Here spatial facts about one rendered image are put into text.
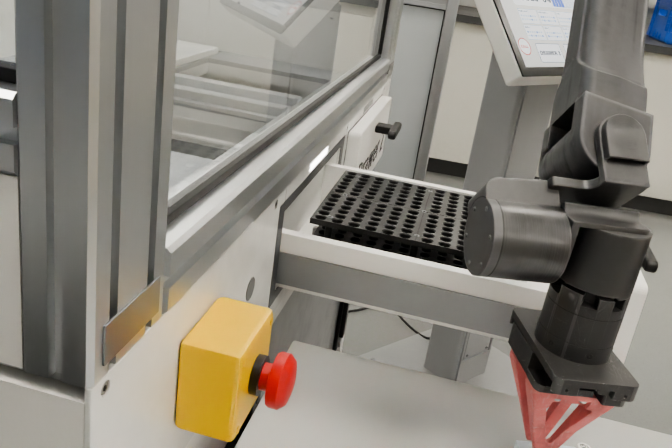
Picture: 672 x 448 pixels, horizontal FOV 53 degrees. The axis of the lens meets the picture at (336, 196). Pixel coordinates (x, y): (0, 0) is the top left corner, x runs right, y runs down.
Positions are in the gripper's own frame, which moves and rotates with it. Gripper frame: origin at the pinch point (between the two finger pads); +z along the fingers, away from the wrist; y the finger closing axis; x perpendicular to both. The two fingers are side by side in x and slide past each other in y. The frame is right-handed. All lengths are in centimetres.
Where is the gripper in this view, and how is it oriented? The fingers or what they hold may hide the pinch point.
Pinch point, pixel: (540, 438)
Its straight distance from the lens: 61.8
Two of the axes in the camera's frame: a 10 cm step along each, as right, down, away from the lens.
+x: 9.8, 1.3, 1.2
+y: 0.7, 3.5, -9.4
